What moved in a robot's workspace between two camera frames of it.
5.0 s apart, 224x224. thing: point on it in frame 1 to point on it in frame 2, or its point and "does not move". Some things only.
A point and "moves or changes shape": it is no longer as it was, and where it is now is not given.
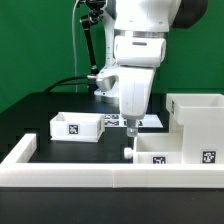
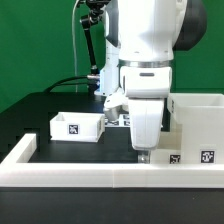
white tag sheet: [118, 121] does not move
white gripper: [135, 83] to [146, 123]
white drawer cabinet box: [199, 117] does not move
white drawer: [77, 126] does not move
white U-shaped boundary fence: [14, 173] does not move
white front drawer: [156, 149] moves or changes shape
